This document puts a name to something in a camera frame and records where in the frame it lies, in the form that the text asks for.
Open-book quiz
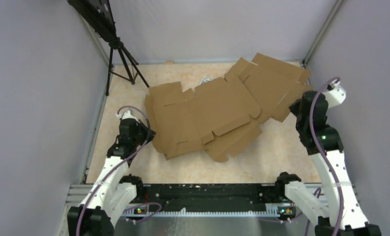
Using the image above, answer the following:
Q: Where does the brown cardboard box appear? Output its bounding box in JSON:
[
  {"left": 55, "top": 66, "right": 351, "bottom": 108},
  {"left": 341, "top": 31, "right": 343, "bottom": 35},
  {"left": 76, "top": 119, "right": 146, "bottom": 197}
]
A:
[
  {"left": 224, "top": 53, "right": 311, "bottom": 123},
  {"left": 144, "top": 77, "right": 262, "bottom": 162}
]

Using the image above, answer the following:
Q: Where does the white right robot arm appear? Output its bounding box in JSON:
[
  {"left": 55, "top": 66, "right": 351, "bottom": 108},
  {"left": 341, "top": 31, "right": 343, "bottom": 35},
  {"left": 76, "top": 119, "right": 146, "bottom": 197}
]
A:
[{"left": 275, "top": 91, "right": 382, "bottom": 236}]

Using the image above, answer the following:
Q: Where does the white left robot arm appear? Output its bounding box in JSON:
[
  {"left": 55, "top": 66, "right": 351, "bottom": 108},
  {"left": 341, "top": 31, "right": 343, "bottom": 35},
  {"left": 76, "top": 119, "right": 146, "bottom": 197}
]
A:
[{"left": 67, "top": 117, "right": 156, "bottom": 236}]

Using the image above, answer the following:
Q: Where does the black tripod stand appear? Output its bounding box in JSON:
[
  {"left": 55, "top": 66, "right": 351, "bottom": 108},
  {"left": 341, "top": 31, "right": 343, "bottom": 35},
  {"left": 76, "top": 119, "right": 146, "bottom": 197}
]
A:
[{"left": 105, "top": 37, "right": 150, "bottom": 96}]

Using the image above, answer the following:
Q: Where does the blue playing card deck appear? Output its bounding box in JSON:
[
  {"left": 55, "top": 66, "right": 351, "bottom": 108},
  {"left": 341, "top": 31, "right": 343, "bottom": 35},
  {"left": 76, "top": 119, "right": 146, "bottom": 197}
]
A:
[{"left": 199, "top": 76, "right": 213, "bottom": 85}]

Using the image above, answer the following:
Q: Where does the black perforated board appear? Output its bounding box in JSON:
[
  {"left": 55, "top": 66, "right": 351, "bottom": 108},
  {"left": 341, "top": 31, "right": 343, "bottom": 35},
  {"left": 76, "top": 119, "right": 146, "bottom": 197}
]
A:
[{"left": 68, "top": 0, "right": 117, "bottom": 43}]

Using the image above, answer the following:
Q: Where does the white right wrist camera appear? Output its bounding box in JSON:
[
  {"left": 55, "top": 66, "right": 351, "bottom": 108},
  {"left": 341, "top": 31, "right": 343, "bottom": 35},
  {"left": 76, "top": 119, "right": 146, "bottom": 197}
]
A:
[{"left": 322, "top": 82, "right": 347, "bottom": 109}]

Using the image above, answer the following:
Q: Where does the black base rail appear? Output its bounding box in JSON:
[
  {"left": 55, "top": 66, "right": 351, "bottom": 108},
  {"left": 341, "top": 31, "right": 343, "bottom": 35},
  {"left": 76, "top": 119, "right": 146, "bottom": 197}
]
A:
[{"left": 132, "top": 183, "right": 294, "bottom": 215}]

